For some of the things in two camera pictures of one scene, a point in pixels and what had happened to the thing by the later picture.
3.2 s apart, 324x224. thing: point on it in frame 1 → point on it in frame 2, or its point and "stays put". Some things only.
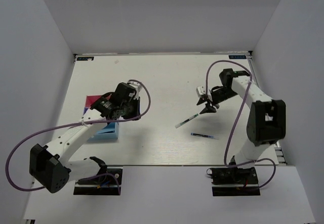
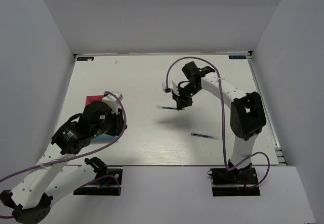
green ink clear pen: (189, 119) → (165, 107)
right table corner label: (237, 56) stays put
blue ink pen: (203, 135) stays put
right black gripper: (208, 108) → (181, 102)
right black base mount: (230, 176) stays put
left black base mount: (105, 184) stays put
